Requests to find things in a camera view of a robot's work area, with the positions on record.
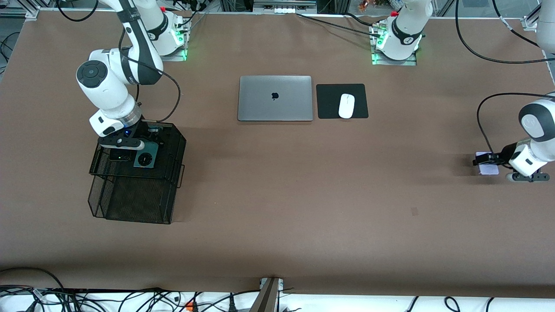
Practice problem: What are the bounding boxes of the dark green smartphone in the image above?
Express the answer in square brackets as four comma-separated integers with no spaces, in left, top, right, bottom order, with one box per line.
[133,141,159,169]

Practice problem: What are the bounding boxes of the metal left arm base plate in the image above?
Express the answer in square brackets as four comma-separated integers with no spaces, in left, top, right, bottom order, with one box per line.
[371,47,418,66]

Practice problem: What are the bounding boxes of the pale pink phone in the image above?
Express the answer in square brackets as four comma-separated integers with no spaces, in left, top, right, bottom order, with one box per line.
[476,152,500,176]

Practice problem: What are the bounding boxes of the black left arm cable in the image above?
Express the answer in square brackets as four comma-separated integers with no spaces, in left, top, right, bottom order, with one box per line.
[455,0,555,157]

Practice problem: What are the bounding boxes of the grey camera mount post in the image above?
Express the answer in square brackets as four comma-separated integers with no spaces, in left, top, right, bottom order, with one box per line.
[249,277,284,312]

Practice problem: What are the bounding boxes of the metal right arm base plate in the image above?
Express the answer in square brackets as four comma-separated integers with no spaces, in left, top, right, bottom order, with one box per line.
[160,41,188,62]

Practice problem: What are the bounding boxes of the black looped floor cable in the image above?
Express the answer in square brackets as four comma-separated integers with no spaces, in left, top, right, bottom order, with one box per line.
[0,267,65,291]

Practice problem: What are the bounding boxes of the black mesh two-tier tray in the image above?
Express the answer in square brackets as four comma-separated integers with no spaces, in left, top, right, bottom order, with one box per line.
[88,119,187,225]

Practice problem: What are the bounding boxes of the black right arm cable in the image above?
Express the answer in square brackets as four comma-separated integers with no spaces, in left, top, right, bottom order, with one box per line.
[117,30,181,124]

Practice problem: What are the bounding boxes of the black mouse pad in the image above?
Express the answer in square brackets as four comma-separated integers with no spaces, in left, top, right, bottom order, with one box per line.
[316,83,369,120]

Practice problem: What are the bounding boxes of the silver closed laptop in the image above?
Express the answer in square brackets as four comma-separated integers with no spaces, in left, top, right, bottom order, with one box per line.
[238,75,313,122]

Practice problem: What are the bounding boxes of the white power strip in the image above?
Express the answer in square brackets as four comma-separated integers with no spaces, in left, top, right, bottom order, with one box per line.
[254,0,317,13]

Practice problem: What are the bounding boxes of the black table cable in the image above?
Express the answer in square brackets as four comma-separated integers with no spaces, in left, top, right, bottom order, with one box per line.
[296,13,382,37]

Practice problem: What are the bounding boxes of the white computer mouse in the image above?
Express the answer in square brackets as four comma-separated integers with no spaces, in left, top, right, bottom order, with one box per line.
[338,93,356,119]

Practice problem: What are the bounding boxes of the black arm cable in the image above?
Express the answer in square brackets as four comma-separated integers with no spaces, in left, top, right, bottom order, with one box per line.
[455,0,555,157]
[117,30,181,124]

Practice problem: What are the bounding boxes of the aluminium frame rail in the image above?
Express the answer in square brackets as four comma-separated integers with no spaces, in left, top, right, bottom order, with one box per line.
[24,6,59,19]

